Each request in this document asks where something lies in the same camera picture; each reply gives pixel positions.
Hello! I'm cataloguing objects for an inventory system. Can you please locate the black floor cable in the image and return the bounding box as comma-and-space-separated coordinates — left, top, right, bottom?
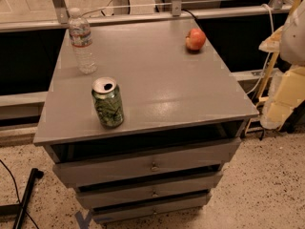
0, 158, 41, 229

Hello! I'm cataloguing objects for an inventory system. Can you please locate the red apple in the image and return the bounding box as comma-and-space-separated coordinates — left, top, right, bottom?
185, 29, 206, 51

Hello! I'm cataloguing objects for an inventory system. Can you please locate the white hanging cable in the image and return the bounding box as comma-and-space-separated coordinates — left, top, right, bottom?
245, 3, 275, 95

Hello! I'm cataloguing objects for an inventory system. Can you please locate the grey drawer cabinet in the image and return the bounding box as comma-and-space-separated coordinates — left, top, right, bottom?
34, 19, 257, 213

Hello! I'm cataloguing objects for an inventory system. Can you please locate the metal railing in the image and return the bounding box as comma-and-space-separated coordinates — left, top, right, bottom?
0, 0, 294, 31

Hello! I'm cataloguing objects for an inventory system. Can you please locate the middle grey drawer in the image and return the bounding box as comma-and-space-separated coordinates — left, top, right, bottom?
76, 169, 222, 209

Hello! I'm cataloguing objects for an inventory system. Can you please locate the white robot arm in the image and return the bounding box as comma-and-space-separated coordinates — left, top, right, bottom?
259, 4, 305, 130

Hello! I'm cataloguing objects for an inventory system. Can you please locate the clear plastic water bottle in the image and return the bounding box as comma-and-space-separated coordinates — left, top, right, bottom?
69, 8, 97, 74

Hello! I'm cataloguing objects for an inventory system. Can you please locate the green soda can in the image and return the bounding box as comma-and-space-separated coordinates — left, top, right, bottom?
91, 77, 124, 128

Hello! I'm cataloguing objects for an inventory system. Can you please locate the top grey drawer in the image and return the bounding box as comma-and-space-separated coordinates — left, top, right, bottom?
53, 137, 241, 188

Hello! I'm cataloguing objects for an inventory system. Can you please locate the grey drawer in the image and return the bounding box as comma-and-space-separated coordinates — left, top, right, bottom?
91, 191, 211, 224
53, 137, 241, 188
76, 169, 222, 209

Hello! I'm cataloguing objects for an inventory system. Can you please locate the bottom grey drawer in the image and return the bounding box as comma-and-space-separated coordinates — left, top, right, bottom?
91, 191, 211, 224

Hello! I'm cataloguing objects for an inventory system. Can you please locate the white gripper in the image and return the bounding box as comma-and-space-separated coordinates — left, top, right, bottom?
258, 27, 305, 129

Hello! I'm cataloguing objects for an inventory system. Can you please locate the black stand leg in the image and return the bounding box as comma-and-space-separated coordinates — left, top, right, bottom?
0, 168, 44, 229

